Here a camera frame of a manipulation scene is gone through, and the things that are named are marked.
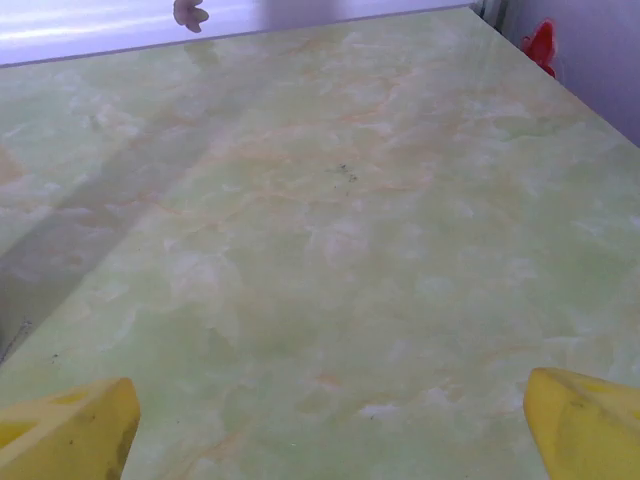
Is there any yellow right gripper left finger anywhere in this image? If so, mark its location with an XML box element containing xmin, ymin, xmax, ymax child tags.
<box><xmin>0</xmin><ymin>376</ymin><xmax>141</xmax><ymax>480</ymax></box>

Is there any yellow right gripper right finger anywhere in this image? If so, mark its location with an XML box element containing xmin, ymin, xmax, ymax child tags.
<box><xmin>522</xmin><ymin>366</ymin><xmax>640</xmax><ymax>480</ymax></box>

